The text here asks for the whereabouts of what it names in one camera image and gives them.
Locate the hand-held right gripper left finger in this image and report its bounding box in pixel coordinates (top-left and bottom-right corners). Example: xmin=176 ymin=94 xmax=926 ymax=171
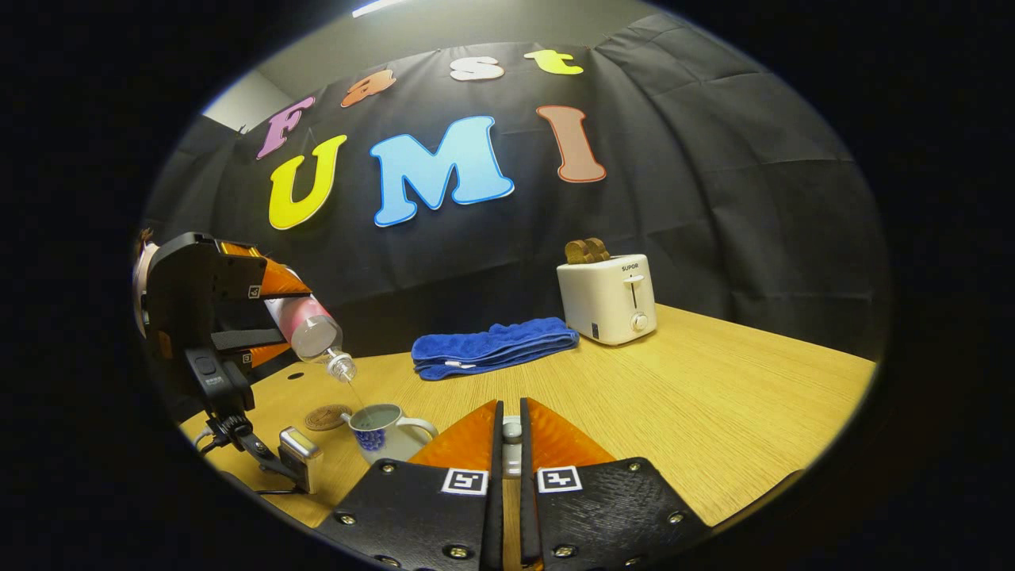
xmin=316 ymin=399 xmax=505 ymax=571

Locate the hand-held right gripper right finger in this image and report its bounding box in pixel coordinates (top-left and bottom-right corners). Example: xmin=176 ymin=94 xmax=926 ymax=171
xmin=519 ymin=397 xmax=714 ymax=571

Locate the clear plastic water bottle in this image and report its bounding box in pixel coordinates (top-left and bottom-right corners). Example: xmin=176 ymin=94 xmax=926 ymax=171
xmin=264 ymin=293 xmax=358 ymax=384

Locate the white teacup lid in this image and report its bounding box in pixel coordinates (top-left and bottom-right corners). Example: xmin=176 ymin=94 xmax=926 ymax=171
xmin=502 ymin=419 xmax=524 ymax=478

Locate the round brown coaster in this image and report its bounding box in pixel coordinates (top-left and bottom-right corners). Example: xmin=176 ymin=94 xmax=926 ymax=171
xmin=304 ymin=404 xmax=354 ymax=432

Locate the white blue-patterned teacup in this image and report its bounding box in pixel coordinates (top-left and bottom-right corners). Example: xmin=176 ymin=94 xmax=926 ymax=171
xmin=341 ymin=403 xmax=439 ymax=465

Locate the folded blue towel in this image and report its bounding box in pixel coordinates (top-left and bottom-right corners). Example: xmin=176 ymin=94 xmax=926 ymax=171
xmin=412 ymin=317 xmax=580 ymax=381

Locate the white toaster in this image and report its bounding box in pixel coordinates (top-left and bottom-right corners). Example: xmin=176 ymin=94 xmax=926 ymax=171
xmin=557 ymin=254 xmax=658 ymax=347

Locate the black backdrop cloth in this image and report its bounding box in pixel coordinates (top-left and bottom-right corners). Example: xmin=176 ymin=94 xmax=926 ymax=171
xmin=141 ymin=12 xmax=887 ymax=425

